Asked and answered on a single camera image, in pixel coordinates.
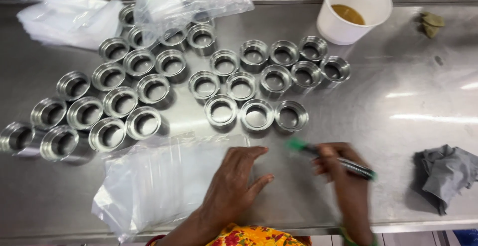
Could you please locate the person's right hand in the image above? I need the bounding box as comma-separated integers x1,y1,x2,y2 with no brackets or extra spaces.
312,143,371,208

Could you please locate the person's left hand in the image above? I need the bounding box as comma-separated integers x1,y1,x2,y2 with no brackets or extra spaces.
201,146,275,226

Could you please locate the green black marker pen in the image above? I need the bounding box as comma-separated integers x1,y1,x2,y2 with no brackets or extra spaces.
286,138,377,181

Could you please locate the green bangle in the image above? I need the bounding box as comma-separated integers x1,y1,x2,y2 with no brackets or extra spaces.
339,227,378,246

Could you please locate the yellow floral garment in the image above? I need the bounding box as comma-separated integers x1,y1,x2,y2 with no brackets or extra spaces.
205,223,312,246

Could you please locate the grey crumpled cloth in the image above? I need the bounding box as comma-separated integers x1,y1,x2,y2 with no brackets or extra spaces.
413,145,478,216

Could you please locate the white paper cup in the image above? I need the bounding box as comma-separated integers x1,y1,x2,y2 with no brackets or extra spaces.
317,0,393,46

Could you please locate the brown liquid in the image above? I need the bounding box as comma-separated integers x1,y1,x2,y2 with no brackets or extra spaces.
331,4,366,26

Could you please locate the blue object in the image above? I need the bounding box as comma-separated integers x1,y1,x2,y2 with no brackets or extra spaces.
453,230,478,246

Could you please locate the olive crumpled scrap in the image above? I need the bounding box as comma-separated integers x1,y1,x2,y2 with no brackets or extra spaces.
420,12,446,39

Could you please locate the stack of clear plastic bags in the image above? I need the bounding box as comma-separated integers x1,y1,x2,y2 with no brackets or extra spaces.
91,132,251,242

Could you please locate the group of shiny metal rings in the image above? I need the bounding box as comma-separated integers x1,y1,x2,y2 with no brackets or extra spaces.
0,3,352,163

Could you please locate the crumpled clear plastic bag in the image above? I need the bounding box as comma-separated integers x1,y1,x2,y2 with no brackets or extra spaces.
132,0,255,49

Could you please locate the heap of white plastic bags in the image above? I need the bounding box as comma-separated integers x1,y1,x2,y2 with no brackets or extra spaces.
16,0,124,51

